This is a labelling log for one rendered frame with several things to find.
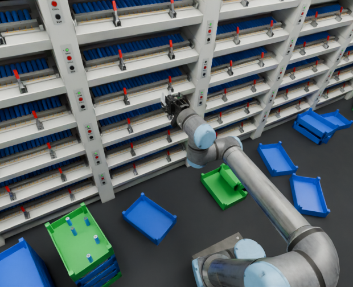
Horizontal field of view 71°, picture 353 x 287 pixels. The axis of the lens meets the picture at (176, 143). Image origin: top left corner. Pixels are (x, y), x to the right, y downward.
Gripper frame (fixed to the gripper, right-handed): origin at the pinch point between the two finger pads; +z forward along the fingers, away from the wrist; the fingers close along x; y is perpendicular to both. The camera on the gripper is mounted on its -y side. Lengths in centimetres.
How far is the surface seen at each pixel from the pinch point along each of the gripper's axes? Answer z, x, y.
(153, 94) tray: 19.1, -3.5, -9.9
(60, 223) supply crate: -7, 64, -52
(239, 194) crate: -22, -51, -86
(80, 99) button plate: 15.3, 35.3, 0.8
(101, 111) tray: 18.0, 26.6, -10.3
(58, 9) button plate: 14, 34, 39
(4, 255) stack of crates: -6, 92, -59
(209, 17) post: 15.0, -34.1, 27.7
